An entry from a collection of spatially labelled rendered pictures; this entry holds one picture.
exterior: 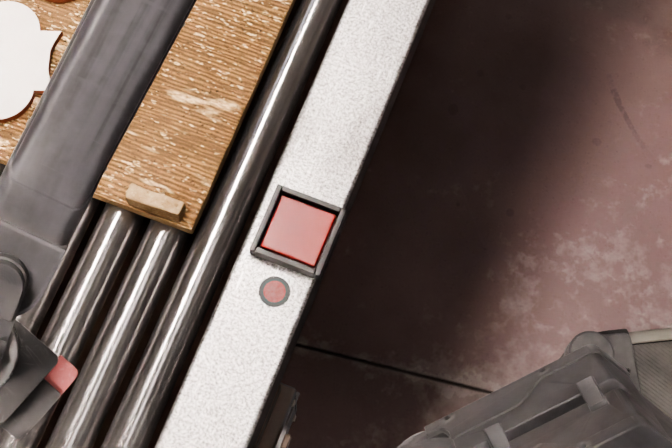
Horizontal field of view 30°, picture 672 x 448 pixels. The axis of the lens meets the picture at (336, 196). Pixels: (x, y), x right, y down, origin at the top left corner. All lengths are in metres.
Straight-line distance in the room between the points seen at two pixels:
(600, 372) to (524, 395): 0.04
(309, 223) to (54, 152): 0.52
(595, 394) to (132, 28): 0.37
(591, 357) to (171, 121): 0.81
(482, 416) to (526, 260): 1.70
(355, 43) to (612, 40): 1.15
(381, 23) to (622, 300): 1.03
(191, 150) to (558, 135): 1.17
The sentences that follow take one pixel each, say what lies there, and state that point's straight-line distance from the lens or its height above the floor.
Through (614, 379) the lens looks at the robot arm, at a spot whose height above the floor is 1.61.
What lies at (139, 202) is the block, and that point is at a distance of 1.26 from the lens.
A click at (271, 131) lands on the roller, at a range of 1.32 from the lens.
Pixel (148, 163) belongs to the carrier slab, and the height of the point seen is 0.94.
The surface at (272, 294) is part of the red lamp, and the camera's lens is 1.26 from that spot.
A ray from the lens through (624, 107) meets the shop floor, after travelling 2.41.
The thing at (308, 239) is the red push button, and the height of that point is 0.93.
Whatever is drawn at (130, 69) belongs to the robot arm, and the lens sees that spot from 0.78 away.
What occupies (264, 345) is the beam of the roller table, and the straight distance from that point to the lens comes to 1.25.
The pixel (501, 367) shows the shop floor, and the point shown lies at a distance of 2.21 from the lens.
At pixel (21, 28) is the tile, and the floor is 0.95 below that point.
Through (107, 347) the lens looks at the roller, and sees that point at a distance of 1.26.
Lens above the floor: 2.14
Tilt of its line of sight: 70 degrees down
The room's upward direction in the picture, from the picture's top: 4 degrees clockwise
